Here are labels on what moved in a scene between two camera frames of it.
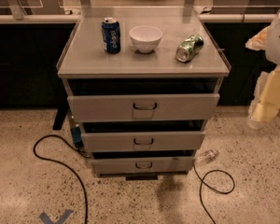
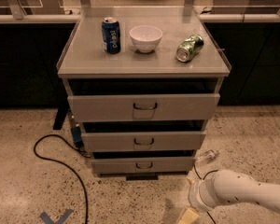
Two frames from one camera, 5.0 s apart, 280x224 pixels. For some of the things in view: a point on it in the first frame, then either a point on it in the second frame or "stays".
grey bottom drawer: [142, 164] stays
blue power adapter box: [76, 133] stays
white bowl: [146, 38] stays
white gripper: [278, 44] -> [196, 194]
